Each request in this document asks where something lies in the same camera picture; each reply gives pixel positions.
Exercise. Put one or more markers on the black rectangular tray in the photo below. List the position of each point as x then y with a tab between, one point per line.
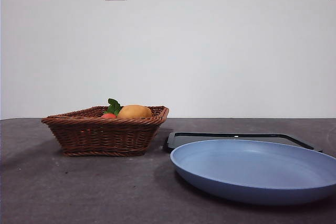
183	137

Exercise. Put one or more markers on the red vegetable with green leaves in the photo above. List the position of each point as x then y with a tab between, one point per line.
113	107

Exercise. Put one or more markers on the blue round plate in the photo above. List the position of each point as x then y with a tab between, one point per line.
252	166

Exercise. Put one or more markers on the brown wicker basket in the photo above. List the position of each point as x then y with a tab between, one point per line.
105	137

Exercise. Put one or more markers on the yellow-brown potato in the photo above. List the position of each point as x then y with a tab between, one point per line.
134	112

